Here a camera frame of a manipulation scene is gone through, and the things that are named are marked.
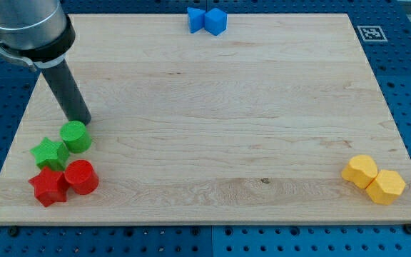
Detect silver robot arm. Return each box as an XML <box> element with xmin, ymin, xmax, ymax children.
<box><xmin>0</xmin><ymin>0</ymin><xmax>76</xmax><ymax>71</ymax></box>

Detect yellow hexagon block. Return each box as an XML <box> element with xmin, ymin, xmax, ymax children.
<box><xmin>365</xmin><ymin>169</ymin><xmax>406</xmax><ymax>205</ymax></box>

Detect light wooden board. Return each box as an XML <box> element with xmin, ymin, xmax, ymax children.
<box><xmin>0</xmin><ymin>14</ymin><xmax>411</xmax><ymax>226</ymax></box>

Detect blue cube block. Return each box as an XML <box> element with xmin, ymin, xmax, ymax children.
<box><xmin>204</xmin><ymin>8</ymin><xmax>228</xmax><ymax>36</ymax></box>

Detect blue triangle block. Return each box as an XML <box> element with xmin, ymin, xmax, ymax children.
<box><xmin>187</xmin><ymin>7</ymin><xmax>206</xmax><ymax>34</ymax></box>

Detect green cylinder block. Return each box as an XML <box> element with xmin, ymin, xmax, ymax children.
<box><xmin>60</xmin><ymin>121</ymin><xmax>92</xmax><ymax>153</ymax></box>

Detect red cylinder block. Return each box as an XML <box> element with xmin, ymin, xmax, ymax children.
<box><xmin>64</xmin><ymin>159</ymin><xmax>99</xmax><ymax>195</ymax></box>

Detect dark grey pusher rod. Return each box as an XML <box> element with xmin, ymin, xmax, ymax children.
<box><xmin>42</xmin><ymin>60</ymin><xmax>91</xmax><ymax>125</ymax></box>

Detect green star block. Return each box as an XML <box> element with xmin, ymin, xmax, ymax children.
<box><xmin>30</xmin><ymin>137</ymin><xmax>70</xmax><ymax>171</ymax></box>

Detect yellow heart block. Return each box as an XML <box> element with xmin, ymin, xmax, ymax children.
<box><xmin>341</xmin><ymin>155</ymin><xmax>378</xmax><ymax>189</ymax></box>

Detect red star block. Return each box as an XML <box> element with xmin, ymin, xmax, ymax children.
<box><xmin>28</xmin><ymin>166</ymin><xmax>69</xmax><ymax>207</ymax></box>

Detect black white fiducial tag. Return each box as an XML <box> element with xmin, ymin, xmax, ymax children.
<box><xmin>357</xmin><ymin>25</ymin><xmax>387</xmax><ymax>42</ymax></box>

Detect black board stop bolt left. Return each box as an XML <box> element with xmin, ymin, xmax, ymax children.
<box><xmin>7</xmin><ymin>226</ymin><xmax>19</xmax><ymax>237</ymax></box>

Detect black board stop bolt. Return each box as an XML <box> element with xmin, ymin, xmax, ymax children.
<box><xmin>403</xmin><ymin>223</ymin><xmax>411</xmax><ymax>235</ymax></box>
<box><xmin>7</xmin><ymin>226</ymin><xmax>19</xmax><ymax>237</ymax></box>

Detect black board stop bolt right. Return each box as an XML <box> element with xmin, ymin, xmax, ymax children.
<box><xmin>403</xmin><ymin>223</ymin><xmax>411</xmax><ymax>235</ymax></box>

